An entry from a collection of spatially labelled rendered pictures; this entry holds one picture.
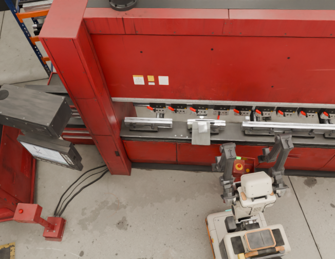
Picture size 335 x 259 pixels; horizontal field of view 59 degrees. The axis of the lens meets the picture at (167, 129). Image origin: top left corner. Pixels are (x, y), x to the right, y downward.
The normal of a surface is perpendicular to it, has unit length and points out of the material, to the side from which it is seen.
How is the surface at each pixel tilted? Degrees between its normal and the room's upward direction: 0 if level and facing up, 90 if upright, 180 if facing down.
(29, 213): 0
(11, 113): 0
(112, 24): 90
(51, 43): 90
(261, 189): 48
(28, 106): 0
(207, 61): 90
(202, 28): 90
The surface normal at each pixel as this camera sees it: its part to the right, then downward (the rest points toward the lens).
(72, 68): -0.07, 0.86
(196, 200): -0.04, -0.51
